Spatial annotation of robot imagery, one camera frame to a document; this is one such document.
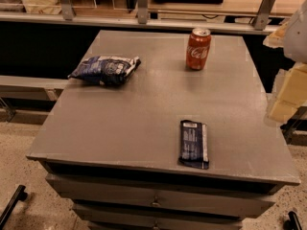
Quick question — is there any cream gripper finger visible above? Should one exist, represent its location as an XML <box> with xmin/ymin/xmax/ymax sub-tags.
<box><xmin>267</xmin><ymin>62</ymin><xmax>307</xmax><ymax>124</ymax></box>
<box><xmin>263</xmin><ymin>22</ymin><xmax>288</xmax><ymax>48</ymax></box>

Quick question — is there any dark blue rxbar wrapper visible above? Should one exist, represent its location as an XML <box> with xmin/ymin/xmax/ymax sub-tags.
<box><xmin>178</xmin><ymin>120</ymin><xmax>209</xmax><ymax>170</ymax></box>

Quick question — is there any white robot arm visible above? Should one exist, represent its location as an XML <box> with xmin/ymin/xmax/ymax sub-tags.
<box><xmin>263</xmin><ymin>0</ymin><xmax>307</xmax><ymax>126</ymax></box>

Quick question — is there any blue chip bag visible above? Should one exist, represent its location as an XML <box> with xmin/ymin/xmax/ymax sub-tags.
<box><xmin>68</xmin><ymin>56</ymin><xmax>141</xmax><ymax>85</ymax></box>

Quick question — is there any grey metal railing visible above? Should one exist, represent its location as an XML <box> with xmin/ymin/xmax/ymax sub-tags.
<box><xmin>0</xmin><ymin>0</ymin><xmax>292</xmax><ymax>35</ymax></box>

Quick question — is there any red coca-cola can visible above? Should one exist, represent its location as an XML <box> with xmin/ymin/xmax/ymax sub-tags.
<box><xmin>186</xmin><ymin>28</ymin><xmax>211</xmax><ymax>70</ymax></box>

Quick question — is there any black leg lower right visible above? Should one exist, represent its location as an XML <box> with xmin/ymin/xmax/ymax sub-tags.
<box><xmin>283</xmin><ymin>211</ymin><xmax>302</xmax><ymax>230</ymax></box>

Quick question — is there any black leg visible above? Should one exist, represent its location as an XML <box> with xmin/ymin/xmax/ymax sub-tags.
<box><xmin>0</xmin><ymin>185</ymin><xmax>28</xmax><ymax>230</ymax></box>
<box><xmin>283</xmin><ymin>211</ymin><xmax>302</xmax><ymax>230</ymax></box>

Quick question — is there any grey drawer cabinet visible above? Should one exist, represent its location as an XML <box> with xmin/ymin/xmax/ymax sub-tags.
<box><xmin>28</xmin><ymin>31</ymin><xmax>299</xmax><ymax>230</ymax></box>

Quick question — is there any grey side bench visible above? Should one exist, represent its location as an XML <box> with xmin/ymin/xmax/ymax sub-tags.
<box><xmin>0</xmin><ymin>76</ymin><xmax>68</xmax><ymax>101</ymax></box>

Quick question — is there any black leg lower left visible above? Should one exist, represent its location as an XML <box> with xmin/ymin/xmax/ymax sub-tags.
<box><xmin>0</xmin><ymin>185</ymin><xmax>28</xmax><ymax>230</ymax></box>

